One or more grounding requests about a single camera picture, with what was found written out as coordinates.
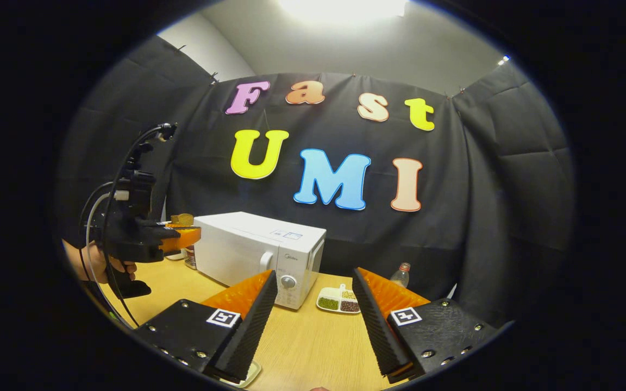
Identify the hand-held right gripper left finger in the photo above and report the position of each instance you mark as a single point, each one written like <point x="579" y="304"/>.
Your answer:
<point x="248" y="331"/>

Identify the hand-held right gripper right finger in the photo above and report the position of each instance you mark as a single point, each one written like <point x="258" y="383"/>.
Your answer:
<point x="378" y="331"/>

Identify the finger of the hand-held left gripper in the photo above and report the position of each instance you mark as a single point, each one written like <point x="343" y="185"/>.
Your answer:
<point x="185" y="239"/>

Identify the white microwave oven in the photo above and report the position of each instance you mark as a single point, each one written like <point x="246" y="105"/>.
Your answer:
<point x="248" y="244"/>

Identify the brown bread slice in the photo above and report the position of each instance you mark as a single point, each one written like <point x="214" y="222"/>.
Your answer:
<point x="182" y="220"/>

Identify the small white plate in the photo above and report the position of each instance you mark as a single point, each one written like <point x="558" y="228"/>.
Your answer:
<point x="252" y="374"/>

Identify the white divided dish with beans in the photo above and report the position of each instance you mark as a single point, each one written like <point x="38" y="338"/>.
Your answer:
<point x="337" y="301"/>

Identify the clear bottle with red label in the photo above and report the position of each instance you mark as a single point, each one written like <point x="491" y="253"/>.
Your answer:
<point x="400" y="277"/>

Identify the white flat board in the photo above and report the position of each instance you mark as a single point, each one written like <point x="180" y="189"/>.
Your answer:
<point x="454" y="291"/>

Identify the large ceiling light panel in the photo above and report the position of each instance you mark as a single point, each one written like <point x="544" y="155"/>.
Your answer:
<point x="340" y="10"/>

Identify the small ceiling light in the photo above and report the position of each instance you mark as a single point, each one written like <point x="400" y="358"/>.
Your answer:
<point x="504" y="60"/>

